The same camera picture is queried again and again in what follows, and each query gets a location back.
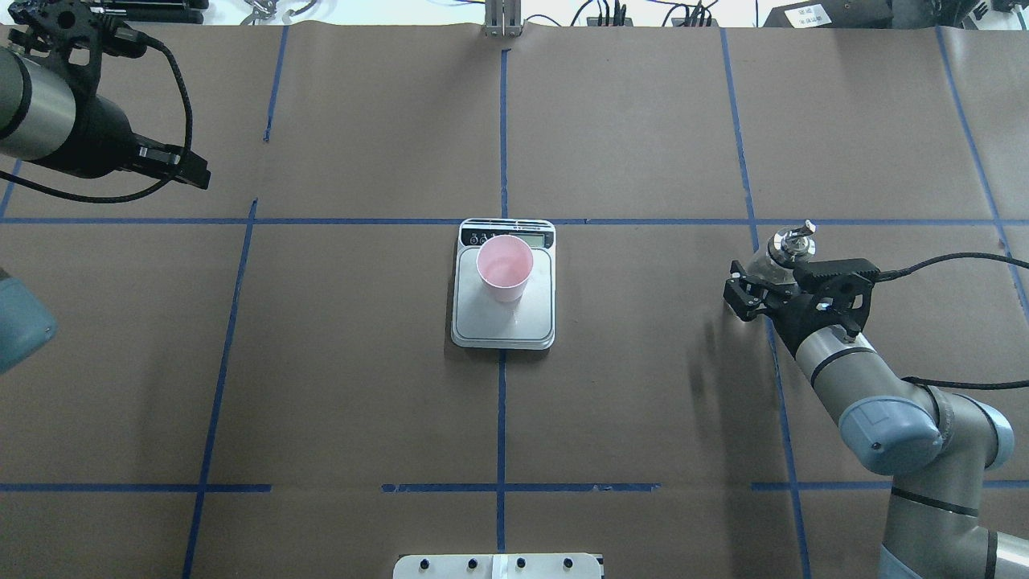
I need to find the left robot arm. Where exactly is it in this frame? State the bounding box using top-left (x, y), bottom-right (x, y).
top-left (1, 1), bottom-right (211, 205)

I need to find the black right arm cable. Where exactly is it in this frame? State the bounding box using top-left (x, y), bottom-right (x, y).
top-left (875, 253), bottom-right (1029, 392)

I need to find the aluminium frame post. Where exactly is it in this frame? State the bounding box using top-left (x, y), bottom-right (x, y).
top-left (482, 0), bottom-right (524, 38)

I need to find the black box with label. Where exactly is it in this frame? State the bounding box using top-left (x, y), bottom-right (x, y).
top-left (761, 1), bottom-right (894, 29)

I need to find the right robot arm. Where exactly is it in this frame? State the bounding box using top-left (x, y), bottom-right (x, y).
top-left (724, 259), bottom-right (1028, 578)

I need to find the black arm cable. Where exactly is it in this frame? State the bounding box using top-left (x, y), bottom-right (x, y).
top-left (875, 253), bottom-right (1029, 392)
top-left (0, 32), bottom-right (196, 203)

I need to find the digital kitchen scale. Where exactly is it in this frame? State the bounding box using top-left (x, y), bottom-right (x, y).
top-left (451, 219), bottom-right (556, 351)

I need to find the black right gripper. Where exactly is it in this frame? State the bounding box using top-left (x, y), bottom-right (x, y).
top-left (723, 259), bottom-right (881, 356)

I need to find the glass sauce bottle steel spout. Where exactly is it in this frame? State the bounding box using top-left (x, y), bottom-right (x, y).
top-left (748, 220), bottom-right (817, 285)

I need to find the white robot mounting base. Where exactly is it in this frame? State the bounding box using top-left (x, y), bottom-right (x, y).
top-left (392, 552), bottom-right (606, 578)

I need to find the pink paper cup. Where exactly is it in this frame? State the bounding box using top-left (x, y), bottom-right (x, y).
top-left (475, 234), bottom-right (535, 303)

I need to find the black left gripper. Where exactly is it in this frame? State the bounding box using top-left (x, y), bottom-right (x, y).
top-left (6, 1), bottom-right (211, 190)

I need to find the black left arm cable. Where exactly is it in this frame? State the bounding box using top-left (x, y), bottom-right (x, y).
top-left (0, 32), bottom-right (196, 203)

